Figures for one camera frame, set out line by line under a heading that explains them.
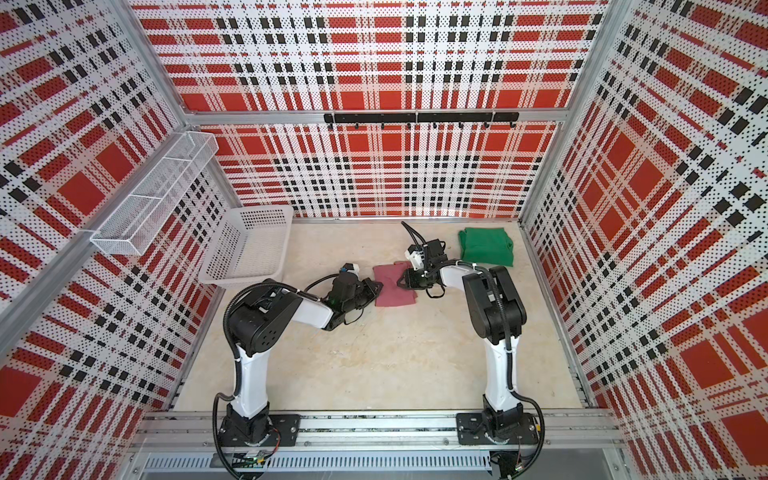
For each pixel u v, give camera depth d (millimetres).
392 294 955
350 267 955
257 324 534
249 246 1140
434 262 839
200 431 752
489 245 1110
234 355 553
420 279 908
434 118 884
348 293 796
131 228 691
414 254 956
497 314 547
